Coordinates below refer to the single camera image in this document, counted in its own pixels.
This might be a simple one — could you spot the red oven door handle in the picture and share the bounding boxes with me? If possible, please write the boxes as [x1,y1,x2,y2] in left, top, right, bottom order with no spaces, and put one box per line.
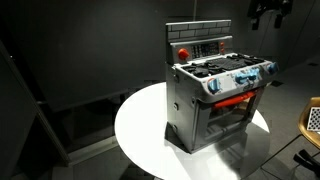
[213,89,260,110]

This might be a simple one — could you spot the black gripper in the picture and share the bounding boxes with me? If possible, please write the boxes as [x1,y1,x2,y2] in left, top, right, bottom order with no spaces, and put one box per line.
[247,0,295,31]

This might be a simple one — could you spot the red stove dial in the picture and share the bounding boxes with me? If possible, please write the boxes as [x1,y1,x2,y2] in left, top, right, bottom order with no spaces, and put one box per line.
[177,47,191,61]

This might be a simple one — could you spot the grey toy stove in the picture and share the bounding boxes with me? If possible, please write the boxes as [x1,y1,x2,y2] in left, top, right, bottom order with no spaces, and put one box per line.
[164,19,280,155]

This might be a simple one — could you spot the white checkerboard calibration board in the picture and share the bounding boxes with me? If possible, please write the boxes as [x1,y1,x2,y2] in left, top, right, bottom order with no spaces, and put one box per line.
[306,106,320,133]

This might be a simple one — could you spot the yellow wooden chair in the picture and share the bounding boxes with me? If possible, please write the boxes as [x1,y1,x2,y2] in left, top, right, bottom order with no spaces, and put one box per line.
[297,96,320,150]

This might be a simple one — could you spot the blue stove knob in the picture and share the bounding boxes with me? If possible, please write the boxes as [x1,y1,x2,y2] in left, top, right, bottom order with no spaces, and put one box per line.
[206,78,221,95]
[234,72,250,86]
[267,62,280,75]

